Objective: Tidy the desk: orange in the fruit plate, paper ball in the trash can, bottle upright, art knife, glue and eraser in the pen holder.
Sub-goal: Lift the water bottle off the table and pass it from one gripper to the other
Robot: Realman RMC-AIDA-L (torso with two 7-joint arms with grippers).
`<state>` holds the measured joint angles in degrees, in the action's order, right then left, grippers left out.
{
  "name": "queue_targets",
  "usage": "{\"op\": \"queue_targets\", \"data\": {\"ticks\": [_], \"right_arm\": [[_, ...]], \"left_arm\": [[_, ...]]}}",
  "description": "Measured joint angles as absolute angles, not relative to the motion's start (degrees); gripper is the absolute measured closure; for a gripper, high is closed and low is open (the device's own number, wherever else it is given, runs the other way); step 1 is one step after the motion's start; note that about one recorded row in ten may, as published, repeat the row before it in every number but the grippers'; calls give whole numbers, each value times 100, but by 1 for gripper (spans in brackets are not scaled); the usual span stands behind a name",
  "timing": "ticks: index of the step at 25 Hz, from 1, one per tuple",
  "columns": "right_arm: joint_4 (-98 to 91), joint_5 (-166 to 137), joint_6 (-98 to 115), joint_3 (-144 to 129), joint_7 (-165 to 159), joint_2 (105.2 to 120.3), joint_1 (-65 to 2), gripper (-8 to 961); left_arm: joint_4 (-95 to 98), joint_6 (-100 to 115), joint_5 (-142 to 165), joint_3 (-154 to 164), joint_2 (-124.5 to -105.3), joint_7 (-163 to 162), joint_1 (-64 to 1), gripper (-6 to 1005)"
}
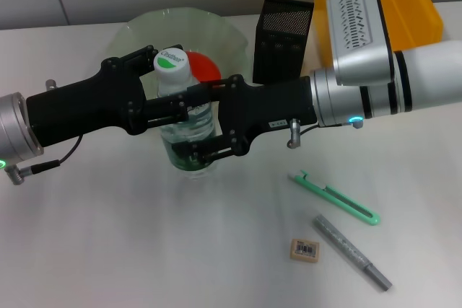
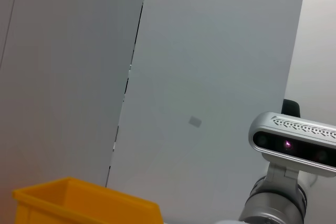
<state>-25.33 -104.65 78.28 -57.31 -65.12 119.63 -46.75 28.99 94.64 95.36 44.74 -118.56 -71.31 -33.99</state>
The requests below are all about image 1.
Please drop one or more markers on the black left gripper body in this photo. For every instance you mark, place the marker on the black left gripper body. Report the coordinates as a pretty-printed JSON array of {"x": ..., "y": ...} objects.
[{"x": 83, "y": 106}]

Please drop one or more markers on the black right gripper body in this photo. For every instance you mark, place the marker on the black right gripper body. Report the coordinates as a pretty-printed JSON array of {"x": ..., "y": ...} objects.
[{"x": 270, "y": 106}]

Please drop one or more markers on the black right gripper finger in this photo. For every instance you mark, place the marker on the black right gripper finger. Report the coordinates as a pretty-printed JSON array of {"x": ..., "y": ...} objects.
[
  {"x": 209, "y": 149},
  {"x": 205, "y": 93}
]

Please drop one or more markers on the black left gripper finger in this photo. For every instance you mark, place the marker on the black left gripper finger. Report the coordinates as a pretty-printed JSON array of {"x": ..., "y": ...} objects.
[
  {"x": 166, "y": 111},
  {"x": 140, "y": 59}
]

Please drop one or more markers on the clear green-label water bottle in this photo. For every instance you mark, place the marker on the clear green-label water bottle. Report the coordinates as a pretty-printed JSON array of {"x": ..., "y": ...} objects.
[{"x": 169, "y": 64}]

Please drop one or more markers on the mint green utility knife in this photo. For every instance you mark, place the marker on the mint green utility knife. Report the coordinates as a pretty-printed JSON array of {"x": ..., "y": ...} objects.
[{"x": 335, "y": 200}]

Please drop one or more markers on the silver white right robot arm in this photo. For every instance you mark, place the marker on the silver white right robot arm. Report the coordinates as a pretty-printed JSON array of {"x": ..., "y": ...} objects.
[{"x": 361, "y": 52}]

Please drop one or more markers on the green glass fruit plate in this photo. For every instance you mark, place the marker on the green glass fruit plate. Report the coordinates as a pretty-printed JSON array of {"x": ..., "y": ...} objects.
[{"x": 216, "y": 34}]

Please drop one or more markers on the black mesh pen holder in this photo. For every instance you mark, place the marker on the black mesh pen holder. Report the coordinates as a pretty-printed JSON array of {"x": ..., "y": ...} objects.
[{"x": 281, "y": 44}]

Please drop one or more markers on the beige eraser with barcode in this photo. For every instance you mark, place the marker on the beige eraser with barcode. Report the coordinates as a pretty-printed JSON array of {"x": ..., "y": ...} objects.
[{"x": 305, "y": 250}]

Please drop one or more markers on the grey marker pen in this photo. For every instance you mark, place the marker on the grey marker pen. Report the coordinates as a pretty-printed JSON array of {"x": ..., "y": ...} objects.
[{"x": 343, "y": 246}]

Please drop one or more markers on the yellow plastic bin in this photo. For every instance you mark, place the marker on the yellow plastic bin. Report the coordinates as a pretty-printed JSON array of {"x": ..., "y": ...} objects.
[{"x": 415, "y": 5}]

